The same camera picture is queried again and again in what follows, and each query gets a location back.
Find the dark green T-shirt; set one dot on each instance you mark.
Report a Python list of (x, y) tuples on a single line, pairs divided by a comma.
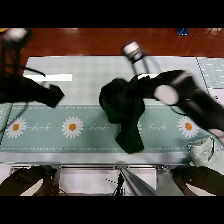
[(125, 110)]

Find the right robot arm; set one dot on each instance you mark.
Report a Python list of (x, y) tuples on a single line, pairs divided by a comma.
[(200, 106)]

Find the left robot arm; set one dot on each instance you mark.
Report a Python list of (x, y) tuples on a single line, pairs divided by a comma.
[(20, 88)]

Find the pale green garment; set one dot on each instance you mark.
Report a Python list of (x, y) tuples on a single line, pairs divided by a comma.
[(203, 153)]

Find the silver frame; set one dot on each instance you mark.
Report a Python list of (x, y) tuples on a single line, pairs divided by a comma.
[(136, 185)]

